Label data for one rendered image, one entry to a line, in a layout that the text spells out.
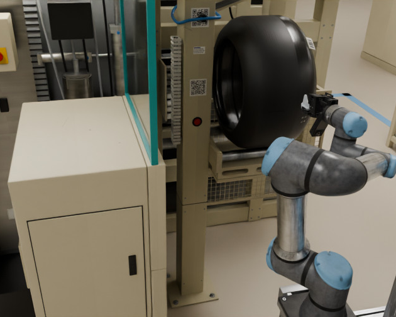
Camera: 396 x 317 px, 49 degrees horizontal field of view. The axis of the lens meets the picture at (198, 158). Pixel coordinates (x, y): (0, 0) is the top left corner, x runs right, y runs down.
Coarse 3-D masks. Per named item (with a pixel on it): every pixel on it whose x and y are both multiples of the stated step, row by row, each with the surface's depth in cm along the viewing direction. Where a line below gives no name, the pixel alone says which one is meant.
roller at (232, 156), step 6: (234, 150) 202; (240, 150) 202; (246, 150) 203; (252, 150) 203; (258, 150) 204; (264, 150) 204; (228, 156) 200; (234, 156) 201; (240, 156) 201; (246, 156) 202; (252, 156) 203; (258, 156) 204; (264, 156) 206
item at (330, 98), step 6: (312, 96) 160; (318, 96) 156; (324, 96) 156; (330, 96) 156; (312, 102) 160; (318, 102) 157; (324, 102) 157; (330, 102) 151; (336, 102) 152; (312, 108) 159; (318, 108) 158; (324, 108) 153; (312, 114) 159; (318, 114) 159; (324, 120) 153
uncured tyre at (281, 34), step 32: (224, 32) 197; (256, 32) 178; (288, 32) 181; (224, 64) 226; (256, 64) 174; (288, 64) 176; (224, 96) 230; (256, 96) 176; (288, 96) 177; (224, 128) 210; (256, 128) 183; (288, 128) 187
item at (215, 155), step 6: (210, 138) 206; (210, 144) 201; (210, 150) 202; (216, 150) 196; (210, 156) 203; (216, 156) 194; (222, 156) 194; (210, 162) 204; (216, 162) 195; (216, 168) 196
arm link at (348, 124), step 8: (336, 112) 146; (344, 112) 143; (352, 112) 142; (336, 120) 145; (344, 120) 141; (352, 120) 138; (360, 120) 139; (336, 128) 145; (344, 128) 141; (352, 128) 139; (360, 128) 140; (344, 136) 142; (352, 136) 140; (360, 136) 141
